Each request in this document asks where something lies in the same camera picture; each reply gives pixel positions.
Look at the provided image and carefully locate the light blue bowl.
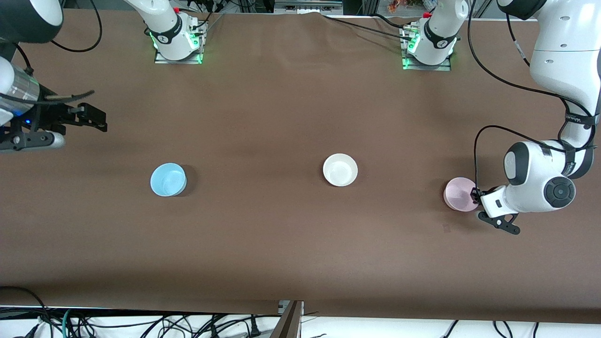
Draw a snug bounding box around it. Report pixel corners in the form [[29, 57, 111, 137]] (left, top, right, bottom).
[[150, 162, 187, 197]]

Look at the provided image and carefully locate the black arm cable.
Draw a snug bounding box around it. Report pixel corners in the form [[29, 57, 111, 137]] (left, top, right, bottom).
[[467, 0, 599, 191], [0, 0, 103, 102]]

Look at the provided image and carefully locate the brown table cover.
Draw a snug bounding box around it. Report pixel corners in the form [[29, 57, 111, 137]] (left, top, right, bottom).
[[0, 9, 601, 324]]

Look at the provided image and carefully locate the long black table cable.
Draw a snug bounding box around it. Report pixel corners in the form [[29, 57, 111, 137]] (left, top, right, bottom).
[[322, 14, 414, 40]]

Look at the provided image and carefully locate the pink bowl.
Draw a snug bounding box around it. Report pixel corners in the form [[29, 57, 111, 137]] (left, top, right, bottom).
[[443, 177, 479, 212]]

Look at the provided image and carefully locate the teal floor cable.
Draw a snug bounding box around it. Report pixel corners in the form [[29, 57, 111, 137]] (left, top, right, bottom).
[[61, 309, 76, 338]]

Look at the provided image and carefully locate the short black table cable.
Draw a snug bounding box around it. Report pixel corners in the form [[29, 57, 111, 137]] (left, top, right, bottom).
[[371, 13, 411, 29]]

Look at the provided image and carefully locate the grey power strip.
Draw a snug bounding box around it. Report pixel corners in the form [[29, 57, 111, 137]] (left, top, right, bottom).
[[275, 0, 343, 14]]

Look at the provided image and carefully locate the orange toy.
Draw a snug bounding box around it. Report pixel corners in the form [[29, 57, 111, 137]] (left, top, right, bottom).
[[387, 0, 423, 14]]

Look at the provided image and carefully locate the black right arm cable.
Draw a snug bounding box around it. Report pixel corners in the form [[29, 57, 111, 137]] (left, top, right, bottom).
[[0, 0, 103, 102]]

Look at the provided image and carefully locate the thick black floor cable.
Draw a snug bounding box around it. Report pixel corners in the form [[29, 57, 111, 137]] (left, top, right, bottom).
[[0, 286, 47, 338]]

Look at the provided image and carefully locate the dark metal post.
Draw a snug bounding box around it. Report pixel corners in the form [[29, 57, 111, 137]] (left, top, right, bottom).
[[270, 300, 305, 338]]

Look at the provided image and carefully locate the white bowl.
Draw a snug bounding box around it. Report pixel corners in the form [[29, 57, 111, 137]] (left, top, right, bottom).
[[323, 153, 358, 187]]

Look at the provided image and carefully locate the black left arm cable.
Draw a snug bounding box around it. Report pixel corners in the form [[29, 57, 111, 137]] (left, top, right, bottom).
[[467, 0, 599, 191]]

